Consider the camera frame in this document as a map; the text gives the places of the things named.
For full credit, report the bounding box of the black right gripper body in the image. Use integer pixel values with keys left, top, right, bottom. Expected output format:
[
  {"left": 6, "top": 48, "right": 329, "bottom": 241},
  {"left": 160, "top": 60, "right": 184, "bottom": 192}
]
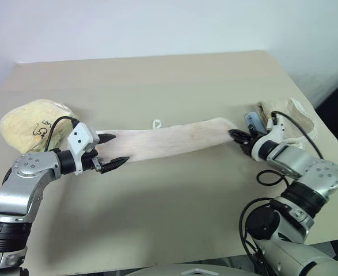
[{"left": 241, "top": 125, "right": 259, "bottom": 158}]

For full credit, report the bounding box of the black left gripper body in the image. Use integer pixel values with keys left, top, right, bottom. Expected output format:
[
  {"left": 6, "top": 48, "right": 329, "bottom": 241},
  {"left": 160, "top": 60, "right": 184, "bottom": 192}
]
[{"left": 80, "top": 134, "right": 104, "bottom": 175}]

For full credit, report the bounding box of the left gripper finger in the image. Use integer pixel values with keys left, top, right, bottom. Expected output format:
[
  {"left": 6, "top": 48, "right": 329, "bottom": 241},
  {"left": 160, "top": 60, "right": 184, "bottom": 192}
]
[
  {"left": 100, "top": 156, "right": 130, "bottom": 174},
  {"left": 99, "top": 132, "right": 118, "bottom": 145}
]

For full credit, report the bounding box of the long pale pink towel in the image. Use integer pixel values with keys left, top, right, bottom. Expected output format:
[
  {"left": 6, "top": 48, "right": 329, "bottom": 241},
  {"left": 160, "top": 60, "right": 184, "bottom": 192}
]
[{"left": 94, "top": 117, "right": 245, "bottom": 163}]

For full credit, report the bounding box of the folded yellow towel with print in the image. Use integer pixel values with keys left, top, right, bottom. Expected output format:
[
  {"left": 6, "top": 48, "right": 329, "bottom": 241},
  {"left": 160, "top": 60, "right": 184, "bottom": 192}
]
[{"left": 0, "top": 98, "right": 82, "bottom": 155}]

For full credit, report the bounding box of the grey blue plastic clip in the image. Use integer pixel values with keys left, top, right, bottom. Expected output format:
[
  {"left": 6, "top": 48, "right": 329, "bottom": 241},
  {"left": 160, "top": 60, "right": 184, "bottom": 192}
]
[{"left": 244, "top": 112, "right": 269, "bottom": 135}]

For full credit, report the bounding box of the crumpled beige knit cloth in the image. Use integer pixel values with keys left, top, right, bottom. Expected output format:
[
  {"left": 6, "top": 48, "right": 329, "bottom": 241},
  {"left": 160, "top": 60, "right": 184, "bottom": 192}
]
[{"left": 256, "top": 97, "right": 320, "bottom": 151}]

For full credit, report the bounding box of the grey rounded robot torso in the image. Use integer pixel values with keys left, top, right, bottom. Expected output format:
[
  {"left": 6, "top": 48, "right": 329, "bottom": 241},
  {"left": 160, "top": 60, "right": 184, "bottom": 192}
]
[{"left": 124, "top": 263, "right": 262, "bottom": 276}]

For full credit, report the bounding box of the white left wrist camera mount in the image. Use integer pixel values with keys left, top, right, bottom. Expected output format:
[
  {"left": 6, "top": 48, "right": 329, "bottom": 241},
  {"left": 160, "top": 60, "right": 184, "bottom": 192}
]
[{"left": 67, "top": 121, "right": 101, "bottom": 177}]

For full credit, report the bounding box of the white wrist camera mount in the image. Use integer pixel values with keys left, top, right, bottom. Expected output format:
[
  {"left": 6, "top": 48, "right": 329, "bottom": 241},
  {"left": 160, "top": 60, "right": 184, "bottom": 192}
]
[
  {"left": 67, "top": 121, "right": 101, "bottom": 177},
  {"left": 250, "top": 118, "right": 286, "bottom": 162}
]

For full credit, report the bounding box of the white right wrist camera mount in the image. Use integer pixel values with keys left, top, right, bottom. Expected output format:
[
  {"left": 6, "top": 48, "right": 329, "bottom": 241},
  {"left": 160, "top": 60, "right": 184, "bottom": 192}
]
[{"left": 250, "top": 118, "right": 286, "bottom": 162}]

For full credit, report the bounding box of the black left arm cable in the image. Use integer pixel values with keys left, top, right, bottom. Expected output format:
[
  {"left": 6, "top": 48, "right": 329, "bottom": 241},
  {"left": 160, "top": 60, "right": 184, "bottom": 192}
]
[{"left": 43, "top": 116, "right": 81, "bottom": 152}]

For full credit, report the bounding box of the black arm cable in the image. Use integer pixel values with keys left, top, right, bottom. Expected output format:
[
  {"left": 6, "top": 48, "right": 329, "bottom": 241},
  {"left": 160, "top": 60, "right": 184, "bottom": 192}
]
[
  {"left": 257, "top": 110, "right": 325, "bottom": 188},
  {"left": 43, "top": 116, "right": 81, "bottom": 152}
]

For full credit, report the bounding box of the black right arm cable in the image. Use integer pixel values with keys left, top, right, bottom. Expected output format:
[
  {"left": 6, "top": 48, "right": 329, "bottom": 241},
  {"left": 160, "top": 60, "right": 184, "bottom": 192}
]
[{"left": 257, "top": 110, "right": 325, "bottom": 188}]

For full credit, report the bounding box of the black right shoulder cable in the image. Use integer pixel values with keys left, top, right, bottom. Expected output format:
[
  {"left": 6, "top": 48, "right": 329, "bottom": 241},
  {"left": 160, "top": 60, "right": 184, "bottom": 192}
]
[{"left": 238, "top": 197, "right": 274, "bottom": 263}]

